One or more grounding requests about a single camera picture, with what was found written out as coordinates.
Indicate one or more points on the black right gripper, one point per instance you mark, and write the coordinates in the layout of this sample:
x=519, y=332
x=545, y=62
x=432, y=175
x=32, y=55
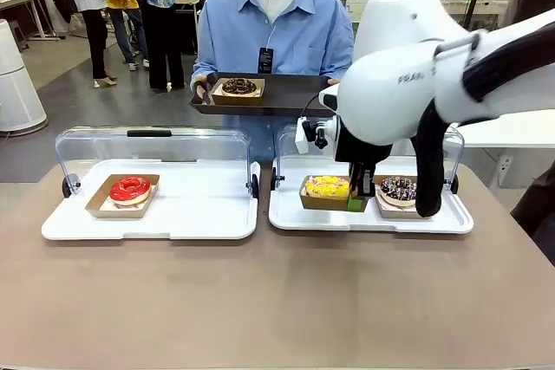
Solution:
x=360, y=151

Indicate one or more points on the yellow sprinkled donut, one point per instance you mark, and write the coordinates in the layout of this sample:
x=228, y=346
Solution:
x=325, y=186

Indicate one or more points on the brown cardboard donut tray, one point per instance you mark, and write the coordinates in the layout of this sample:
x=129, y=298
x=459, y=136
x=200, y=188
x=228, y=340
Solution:
x=392, y=212
x=236, y=99
x=97, y=209
x=323, y=203

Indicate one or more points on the black serving tray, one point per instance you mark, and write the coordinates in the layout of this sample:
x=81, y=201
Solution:
x=286, y=99

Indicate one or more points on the chocolate glazed donut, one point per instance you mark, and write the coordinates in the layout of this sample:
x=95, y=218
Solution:
x=238, y=86

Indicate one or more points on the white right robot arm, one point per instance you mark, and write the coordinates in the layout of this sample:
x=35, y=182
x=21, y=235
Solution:
x=390, y=97

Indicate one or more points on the person's right forearm blue sleeve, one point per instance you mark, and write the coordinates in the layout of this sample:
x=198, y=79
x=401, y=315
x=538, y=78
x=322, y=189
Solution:
x=204, y=62

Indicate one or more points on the person's left forearm blue sleeve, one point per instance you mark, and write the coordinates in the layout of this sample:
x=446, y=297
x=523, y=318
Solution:
x=338, y=64

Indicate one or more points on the chocolate sprinkled donut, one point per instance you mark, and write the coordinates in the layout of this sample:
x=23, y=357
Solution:
x=396, y=192

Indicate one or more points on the person's torso blue shirt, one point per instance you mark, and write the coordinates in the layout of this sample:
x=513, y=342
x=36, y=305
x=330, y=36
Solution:
x=295, y=40

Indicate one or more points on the red glazed donut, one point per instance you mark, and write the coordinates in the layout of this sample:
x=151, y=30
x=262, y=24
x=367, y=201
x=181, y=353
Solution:
x=130, y=190

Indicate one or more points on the person in blue patterned shirt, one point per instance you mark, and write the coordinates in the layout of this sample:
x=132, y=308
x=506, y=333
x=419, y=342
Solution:
x=162, y=19

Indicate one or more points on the person in black vest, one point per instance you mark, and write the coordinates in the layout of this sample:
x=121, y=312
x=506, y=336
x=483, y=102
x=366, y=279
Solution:
x=93, y=10

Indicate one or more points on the person's left hand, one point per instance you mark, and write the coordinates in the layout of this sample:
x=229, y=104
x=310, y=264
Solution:
x=334, y=82

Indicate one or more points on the person's right hand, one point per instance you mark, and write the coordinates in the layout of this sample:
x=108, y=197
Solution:
x=203, y=93

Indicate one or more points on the white display tray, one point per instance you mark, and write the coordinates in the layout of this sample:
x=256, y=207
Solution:
x=329, y=220
x=195, y=214

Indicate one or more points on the clear display lid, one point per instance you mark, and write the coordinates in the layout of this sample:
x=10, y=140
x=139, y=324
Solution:
x=173, y=149
x=288, y=157

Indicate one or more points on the large white table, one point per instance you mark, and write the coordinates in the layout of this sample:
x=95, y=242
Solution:
x=498, y=134

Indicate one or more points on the dark name badge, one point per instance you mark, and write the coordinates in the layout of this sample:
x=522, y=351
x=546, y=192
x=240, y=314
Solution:
x=265, y=60

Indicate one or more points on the white cylindrical air purifier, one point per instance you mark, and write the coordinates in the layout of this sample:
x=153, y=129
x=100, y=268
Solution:
x=15, y=84

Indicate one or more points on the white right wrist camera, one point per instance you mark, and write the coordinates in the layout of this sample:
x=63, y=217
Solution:
x=302, y=140

